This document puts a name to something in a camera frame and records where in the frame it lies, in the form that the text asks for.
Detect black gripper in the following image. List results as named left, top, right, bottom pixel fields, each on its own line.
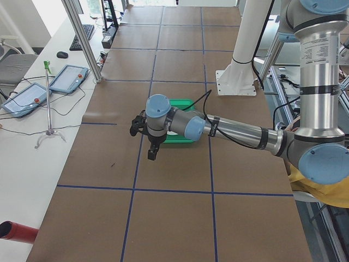
left=147, top=134, right=166, bottom=160

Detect green plastic tray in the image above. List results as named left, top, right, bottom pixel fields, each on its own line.
left=164, top=99, right=195, bottom=144

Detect silver reacher grabber tool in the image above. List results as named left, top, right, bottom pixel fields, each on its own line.
left=34, top=61, right=66, bottom=149

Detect far blue teach pendant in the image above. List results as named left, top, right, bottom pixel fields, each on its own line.
left=49, top=64, right=88, bottom=94

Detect blue teach pendant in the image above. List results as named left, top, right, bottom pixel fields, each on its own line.
left=49, top=64, right=88, bottom=94
left=1, top=82, right=47, bottom=118

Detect black keyboard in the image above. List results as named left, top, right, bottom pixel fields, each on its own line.
left=69, top=24, right=95, bottom=51

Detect black computer mouse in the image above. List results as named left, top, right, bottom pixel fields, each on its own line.
left=56, top=51, right=69, bottom=59

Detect near blue teach pendant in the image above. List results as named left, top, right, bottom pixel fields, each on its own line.
left=1, top=82, right=47, bottom=118

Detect red cylinder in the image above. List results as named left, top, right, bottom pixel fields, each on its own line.
left=1, top=221, right=39, bottom=244

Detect grey office chair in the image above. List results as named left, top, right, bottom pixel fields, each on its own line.
left=1, top=35, right=38, bottom=89

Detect black camera cable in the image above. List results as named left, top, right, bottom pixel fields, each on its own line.
left=182, top=90, right=264, bottom=150

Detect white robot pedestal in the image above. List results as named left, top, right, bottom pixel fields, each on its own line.
left=216, top=0, right=274, bottom=96

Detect aluminium frame post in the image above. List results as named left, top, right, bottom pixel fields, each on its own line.
left=62, top=0, right=103, bottom=83

